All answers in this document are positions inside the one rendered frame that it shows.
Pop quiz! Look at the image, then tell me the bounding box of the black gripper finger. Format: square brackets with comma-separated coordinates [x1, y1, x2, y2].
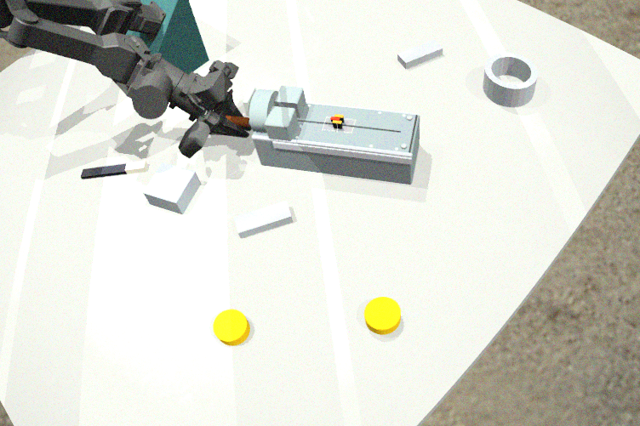
[209, 111, 249, 139]
[214, 89, 252, 131]

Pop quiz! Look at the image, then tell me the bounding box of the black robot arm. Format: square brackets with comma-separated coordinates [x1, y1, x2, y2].
[0, 0, 233, 120]

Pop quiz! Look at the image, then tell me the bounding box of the yellow round disc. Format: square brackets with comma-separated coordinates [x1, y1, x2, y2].
[365, 297, 401, 335]
[213, 309, 250, 346]

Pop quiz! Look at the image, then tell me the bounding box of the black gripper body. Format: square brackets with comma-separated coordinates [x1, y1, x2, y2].
[169, 62, 240, 159]

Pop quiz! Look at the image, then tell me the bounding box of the grey hollow cylinder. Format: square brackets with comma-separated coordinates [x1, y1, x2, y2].
[483, 53, 538, 108]

